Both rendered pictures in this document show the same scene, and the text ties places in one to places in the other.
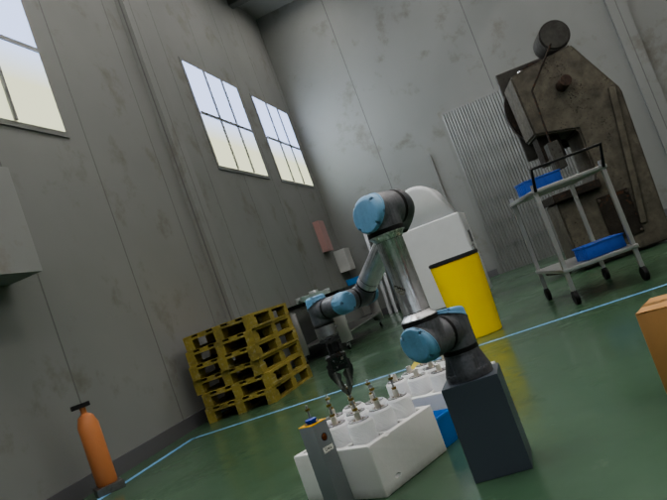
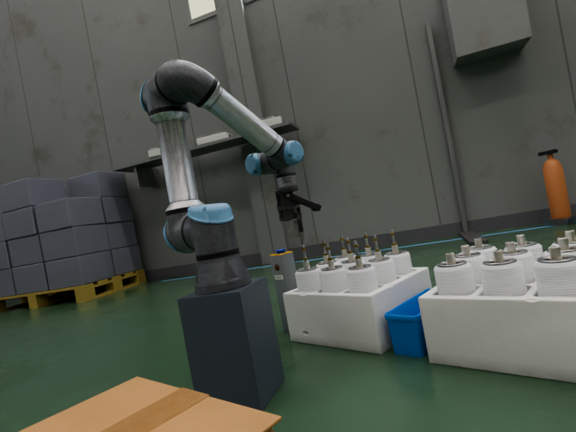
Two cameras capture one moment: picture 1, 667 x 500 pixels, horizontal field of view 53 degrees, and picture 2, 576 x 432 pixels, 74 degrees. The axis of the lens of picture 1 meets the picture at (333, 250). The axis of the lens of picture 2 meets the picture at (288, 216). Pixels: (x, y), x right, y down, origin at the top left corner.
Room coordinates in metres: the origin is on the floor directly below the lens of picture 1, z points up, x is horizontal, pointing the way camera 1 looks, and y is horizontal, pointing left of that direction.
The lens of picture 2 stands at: (2.42, -1.29, 0.46)
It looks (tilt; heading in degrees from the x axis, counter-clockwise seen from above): 0 degrees down; 94
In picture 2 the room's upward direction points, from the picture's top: 10 degrees counter-clockwise
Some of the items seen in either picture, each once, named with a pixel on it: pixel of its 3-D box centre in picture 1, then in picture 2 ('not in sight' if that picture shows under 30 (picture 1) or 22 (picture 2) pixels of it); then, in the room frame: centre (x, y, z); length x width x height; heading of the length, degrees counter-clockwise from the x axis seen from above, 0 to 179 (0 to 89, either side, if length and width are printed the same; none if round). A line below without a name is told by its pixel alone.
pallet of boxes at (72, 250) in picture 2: not in sight; (60, 240); (-0.42, 2.83, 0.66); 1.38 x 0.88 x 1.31; 165
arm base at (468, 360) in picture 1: (465, 361); (220, 269); (2.15, -0.27, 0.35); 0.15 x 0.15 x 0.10
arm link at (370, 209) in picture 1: (403, 275); (177, 162); (2.06, -0.17, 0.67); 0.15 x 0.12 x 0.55; 135
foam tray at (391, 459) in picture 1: (370, 453); (359, 303); (2.53, 0.13, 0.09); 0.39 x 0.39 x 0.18; 48
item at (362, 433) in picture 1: (367, 444); (311, 293); (2.36, 0.12, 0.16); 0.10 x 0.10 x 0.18
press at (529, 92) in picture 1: (566, 147); not in sight; (7.59, -2.90, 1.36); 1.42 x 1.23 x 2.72; 76
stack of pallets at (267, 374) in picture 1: (249, 359); not in sight; (6.38, 1.11, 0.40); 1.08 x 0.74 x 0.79; 165
